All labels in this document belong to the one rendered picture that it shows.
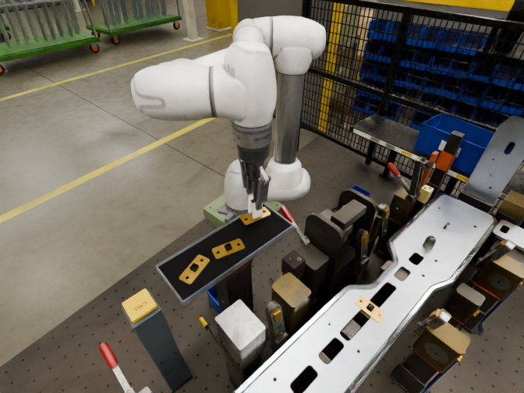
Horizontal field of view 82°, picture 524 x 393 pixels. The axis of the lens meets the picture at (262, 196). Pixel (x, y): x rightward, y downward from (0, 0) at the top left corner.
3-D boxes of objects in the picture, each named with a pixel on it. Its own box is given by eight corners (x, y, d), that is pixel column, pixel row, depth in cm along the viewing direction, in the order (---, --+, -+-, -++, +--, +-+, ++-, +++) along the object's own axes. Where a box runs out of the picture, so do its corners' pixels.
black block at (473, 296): (448, 356, 104) (490, 314, 85) (421, 335, 110) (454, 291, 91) (455, 346, 107) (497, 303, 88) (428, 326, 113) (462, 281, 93)
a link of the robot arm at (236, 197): (225, 189, 155) (223, 153, 140) (261, 189, 156) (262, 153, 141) (224, 211, 143) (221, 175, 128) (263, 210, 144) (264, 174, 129)
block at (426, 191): (401, 253, 138) (430, 192, 113) (394, 249, 140) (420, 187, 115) (405, 249, 139) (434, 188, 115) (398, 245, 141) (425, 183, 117)
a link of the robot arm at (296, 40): (261, 189, 154) (304, 189, 156) (263, 208, 141) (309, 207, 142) (266, 13, 110) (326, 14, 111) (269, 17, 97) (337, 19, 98)
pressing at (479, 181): (493, 204, 118) (546, 125, 95) (462, 190, 124) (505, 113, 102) (493, 203, 118) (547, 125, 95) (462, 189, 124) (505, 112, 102)
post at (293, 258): (287, 334, 110) (294, 269, 84) (277, 324, 113) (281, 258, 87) (296, 325, 113) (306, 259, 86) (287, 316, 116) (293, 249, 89)
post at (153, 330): (172, 394, 96) (132, 331, 67) (161, 374, 101) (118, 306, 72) (192, 377, 100) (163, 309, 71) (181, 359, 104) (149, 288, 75)
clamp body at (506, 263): (478, 341, 108) (535, 286, 85) (444, 316, 115) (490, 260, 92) (485, 328, 112) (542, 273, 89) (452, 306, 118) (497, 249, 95)
